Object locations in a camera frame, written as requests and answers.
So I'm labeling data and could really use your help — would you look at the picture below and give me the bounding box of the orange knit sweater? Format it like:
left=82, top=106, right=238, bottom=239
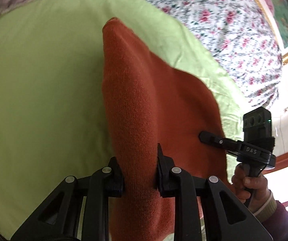
left=102, top=18, right=228, bottom=240

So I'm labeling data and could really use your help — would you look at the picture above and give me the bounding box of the person's right hand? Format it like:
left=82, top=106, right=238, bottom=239
left=231, top=163, right=271, bottom=212

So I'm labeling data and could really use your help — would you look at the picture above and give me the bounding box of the dark red sleeve with cuff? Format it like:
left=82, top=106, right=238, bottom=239
left=254, top=195, right=288, bottom=240

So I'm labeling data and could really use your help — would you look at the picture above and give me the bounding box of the light green bed sheet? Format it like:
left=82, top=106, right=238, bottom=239
left=0, top=0, right=244, bottom=239

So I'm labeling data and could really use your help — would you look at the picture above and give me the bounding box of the white floral quilt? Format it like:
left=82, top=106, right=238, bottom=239
left=104, top=0, right=284, bottom=108

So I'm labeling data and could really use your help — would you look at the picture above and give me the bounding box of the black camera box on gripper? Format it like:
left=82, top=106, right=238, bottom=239
left=243, top=107, right=272, bottom=142

